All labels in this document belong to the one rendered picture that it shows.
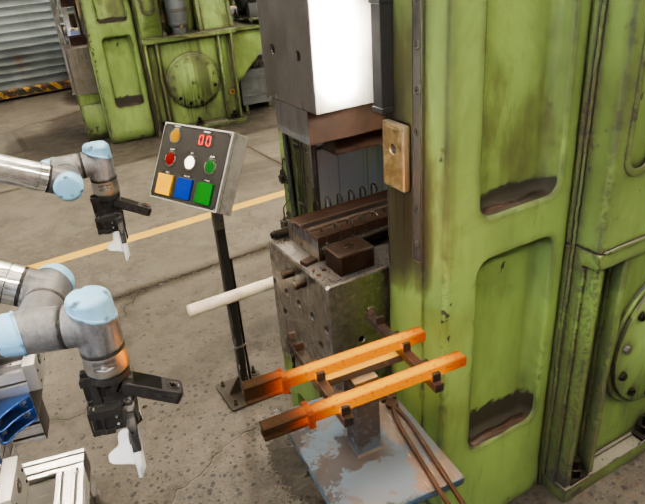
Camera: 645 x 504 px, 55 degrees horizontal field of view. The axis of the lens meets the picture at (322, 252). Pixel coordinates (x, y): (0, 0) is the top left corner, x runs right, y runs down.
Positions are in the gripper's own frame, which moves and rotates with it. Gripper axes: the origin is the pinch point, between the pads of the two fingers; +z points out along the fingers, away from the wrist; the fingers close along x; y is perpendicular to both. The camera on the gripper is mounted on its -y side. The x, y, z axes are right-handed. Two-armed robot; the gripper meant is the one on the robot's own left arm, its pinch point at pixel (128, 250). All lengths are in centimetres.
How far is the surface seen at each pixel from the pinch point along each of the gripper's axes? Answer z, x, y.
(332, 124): -38, 27, -61
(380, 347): -3, 81, -52
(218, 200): -6.1, -12.7, -31.3
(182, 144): -20.5, -35.4, -24.1
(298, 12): -68, 28, -54
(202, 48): 14, -463, -82
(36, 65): 55, -754, 110
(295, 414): -3, 95, -29
